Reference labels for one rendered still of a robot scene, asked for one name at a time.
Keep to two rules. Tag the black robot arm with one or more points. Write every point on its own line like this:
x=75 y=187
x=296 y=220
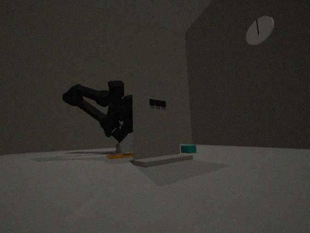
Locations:
x=109 y=122

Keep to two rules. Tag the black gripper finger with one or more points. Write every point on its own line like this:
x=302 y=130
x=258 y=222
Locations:
x=128 y=123
x=128 y=114

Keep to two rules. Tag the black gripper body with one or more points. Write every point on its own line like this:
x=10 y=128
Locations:
x=127 y=105

